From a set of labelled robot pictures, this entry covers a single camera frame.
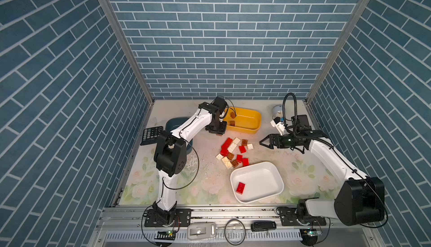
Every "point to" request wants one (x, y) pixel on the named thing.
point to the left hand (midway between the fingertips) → (224, 133)
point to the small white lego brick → (219, 156)
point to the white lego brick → (234, 143)
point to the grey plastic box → (198, 231)
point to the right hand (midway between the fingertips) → (268, 143)
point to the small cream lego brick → (250, 146)
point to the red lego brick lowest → (245, 161)
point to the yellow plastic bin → (240, 120)
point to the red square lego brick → (242, 149)
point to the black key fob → (263, 225)
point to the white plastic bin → (261, 180)
